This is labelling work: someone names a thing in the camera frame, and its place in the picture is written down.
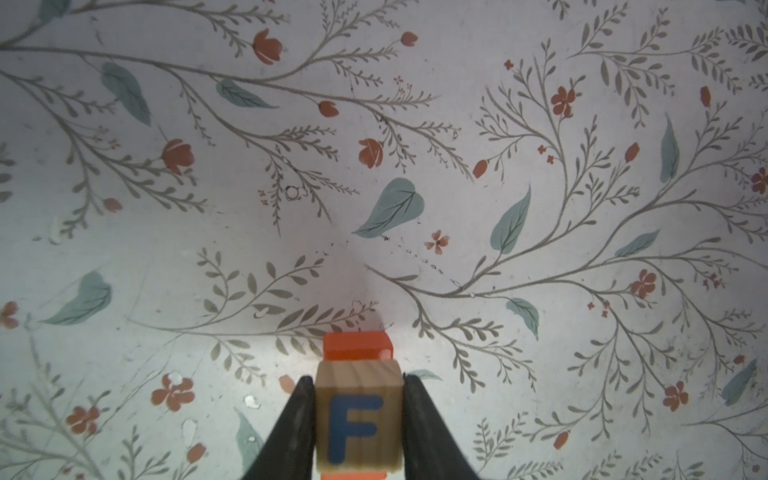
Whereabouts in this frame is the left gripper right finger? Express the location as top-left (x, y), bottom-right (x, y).
top-left (402, 374), bottom-right (479, 480)

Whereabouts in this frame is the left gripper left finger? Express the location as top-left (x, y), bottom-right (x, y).
top-left (243, 376), bottom-right (316, 480)

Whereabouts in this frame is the wood letter F cube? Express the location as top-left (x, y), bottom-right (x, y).
top-left (314, 359), bottom-right (404, 474)

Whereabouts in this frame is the red rectangular block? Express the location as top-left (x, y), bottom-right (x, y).
top-left (320, 331), bottom-right (394, 479)

